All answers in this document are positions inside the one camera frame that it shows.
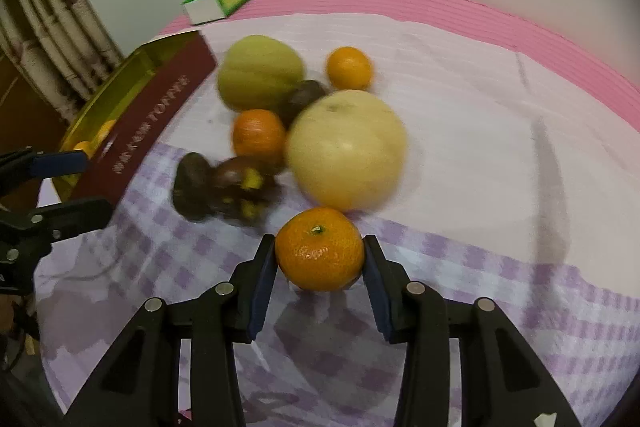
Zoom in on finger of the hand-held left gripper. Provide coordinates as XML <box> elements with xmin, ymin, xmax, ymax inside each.
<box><xmin>0</xmin><ymin>149</ymin><xmax>91</xmax><ymax>198</ymax></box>
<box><xmin>0</xmin><ymin>197</ymin><xmax>115</xmax><ymax>293</ymax></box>

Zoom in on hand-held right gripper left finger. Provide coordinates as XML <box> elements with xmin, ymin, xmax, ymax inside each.
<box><xmin>62</xmin><ymin>234</ymin><xmax>278</xmax><ymax>427</ymax></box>

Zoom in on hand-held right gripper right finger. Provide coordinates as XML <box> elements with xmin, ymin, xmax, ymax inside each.
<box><xmin>364</xmin><ymin>234</ymin><xmax>583</xmax><ymax>427</ymax></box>

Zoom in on red and gold tin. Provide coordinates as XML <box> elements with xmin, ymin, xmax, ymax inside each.
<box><xmin>59</xmin><ymin>29</ymin><xmax>218</xmax><ymax>208</ymax></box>

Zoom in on green pomelo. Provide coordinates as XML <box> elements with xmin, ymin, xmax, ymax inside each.
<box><xmin>216</xmin><ymin>35</ymin><xmax>306</xmax><ymax>112</ymax></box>

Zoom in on brown wooden cabinet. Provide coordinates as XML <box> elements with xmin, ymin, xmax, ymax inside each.
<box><xmin>0</xmin><ymin>54</ymin><xmax>66</xmax><ymax>152</ymax></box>

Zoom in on dark passion fruit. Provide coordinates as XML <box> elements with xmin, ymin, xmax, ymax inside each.
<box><xmin>210</xmin><ymin>156</ymin><xmax>281</xmax><ymax>225</ymax></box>
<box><xmin>280</xmin><ymin>79</ymin><xmax>331</xmax><ymax>125</ymax></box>
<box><xmin>172</xmin><ymin>152</ymin><xmax>213</xmax><ymax>222</ymax></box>

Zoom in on beige patterned curtain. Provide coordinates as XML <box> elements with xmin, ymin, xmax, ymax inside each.
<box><xmin>0</xmin><ymin>0</ymin><xmax>125</xmax><ymax>122</ymax></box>

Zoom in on large pale yellow pomelo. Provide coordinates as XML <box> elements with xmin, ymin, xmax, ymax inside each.
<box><xmin>286</xmin><ymin>89</ymin><xmax>408</xmax><ymax>212</ymax></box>

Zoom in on purple checked cloth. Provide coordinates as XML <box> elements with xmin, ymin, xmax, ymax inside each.
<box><xmin>35</xmin><ymin>13</ymin><xmax>640</xmax><ymax>427</ymax></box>

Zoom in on pink foam mat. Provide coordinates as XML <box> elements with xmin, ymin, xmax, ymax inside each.
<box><xmin>157</xmin><ymin>0</ymin><xmax>640</xmax><ymax>132</ymax></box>

